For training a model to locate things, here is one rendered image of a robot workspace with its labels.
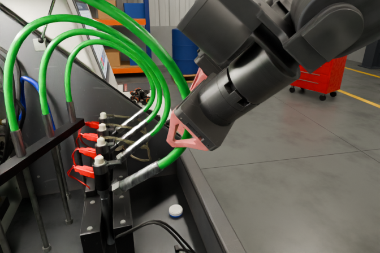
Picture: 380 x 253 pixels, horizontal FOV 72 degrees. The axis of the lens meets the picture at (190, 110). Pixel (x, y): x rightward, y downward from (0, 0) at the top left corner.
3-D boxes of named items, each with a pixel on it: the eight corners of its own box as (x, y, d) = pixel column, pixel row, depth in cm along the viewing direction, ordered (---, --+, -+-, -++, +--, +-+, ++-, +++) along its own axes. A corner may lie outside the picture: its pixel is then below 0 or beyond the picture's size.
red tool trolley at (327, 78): (286, 92, 468) (293, 43, 437) (300, 87, 493) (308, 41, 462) (324, 102, 415) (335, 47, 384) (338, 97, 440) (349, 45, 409)
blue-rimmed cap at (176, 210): (184, 216, 75) (184, 212, 74) (170, 218, 74) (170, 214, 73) (180, 206, 78) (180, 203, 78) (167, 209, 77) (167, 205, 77)
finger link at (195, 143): (145, 136, 37) (181, 103, 30) (170, 110, 42) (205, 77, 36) (178, 169, 37) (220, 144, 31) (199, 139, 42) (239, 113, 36)
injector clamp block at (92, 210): (137, 276, 58) (132, 223, 52) (90, 288, 55) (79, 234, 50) (129, 184, 88) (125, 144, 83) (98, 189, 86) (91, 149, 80)
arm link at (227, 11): (377, 29, 19) (346, 4, 26) (267, -93, 17) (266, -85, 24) (254, 118, 26) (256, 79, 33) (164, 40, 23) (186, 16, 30)
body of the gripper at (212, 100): (170, 115, 30) (209, 80, 25) (205, 78, 38) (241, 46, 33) (208, 155, 31) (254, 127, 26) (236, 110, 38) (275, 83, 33)
